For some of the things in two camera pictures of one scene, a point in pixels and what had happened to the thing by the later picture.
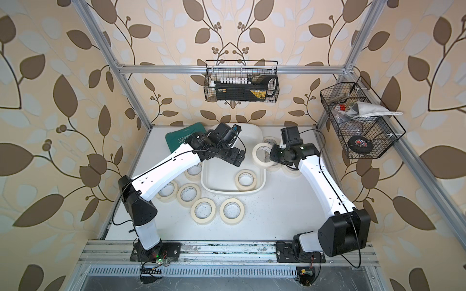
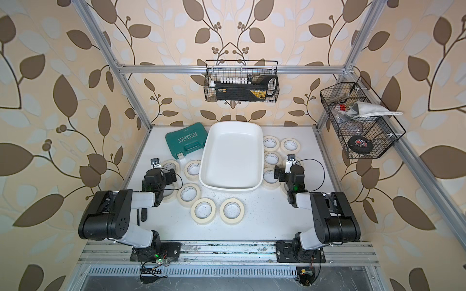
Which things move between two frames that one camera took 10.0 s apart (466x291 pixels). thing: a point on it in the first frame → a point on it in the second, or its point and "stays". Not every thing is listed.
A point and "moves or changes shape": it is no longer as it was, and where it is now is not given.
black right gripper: (274, 155) → (283, 173)
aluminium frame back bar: (233, 69) stays
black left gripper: (236, 160) → (169, 176)
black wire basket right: (365, 127) stays
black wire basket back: (241, 81) stays
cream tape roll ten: (255, 156) → (268, 180)
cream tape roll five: (270, 140) stays
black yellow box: (241, 91) stays
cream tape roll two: (243, 188) → (170, 192)
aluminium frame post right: (358, 43) stays
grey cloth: (361, 109) stays
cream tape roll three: (166, 199) moves or changes shape
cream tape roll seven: (290, 172) moves or changes shape
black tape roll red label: (360, 145) stays
